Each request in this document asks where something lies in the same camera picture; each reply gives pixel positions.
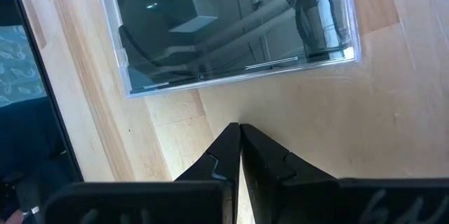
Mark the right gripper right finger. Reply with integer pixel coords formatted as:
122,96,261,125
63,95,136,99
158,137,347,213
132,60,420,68
240,122,449,224

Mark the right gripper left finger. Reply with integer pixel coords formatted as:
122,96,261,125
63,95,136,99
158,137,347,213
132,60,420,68
43,121,243,224

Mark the clear black jewel case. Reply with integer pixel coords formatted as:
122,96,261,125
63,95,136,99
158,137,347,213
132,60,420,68
95,0,362,99

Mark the black aluminium extrusion frame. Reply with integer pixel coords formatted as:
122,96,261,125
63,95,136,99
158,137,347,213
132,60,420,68
6,0,84,183

